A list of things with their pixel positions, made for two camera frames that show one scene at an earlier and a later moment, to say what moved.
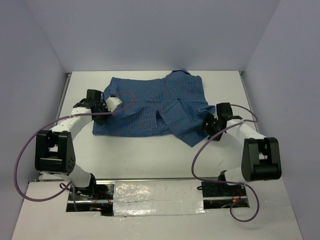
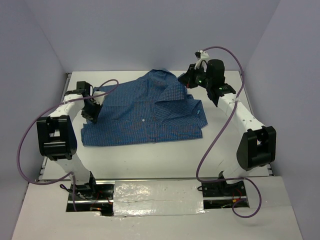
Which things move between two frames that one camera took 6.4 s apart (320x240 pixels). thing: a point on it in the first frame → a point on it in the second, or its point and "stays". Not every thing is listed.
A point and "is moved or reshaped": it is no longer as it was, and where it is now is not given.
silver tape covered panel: x=157 y=197 stays
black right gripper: x=209 y=118 → x=187 y=78
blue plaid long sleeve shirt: x=176 y=105 is moved or reshaped
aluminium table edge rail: x=249 y=100 stays
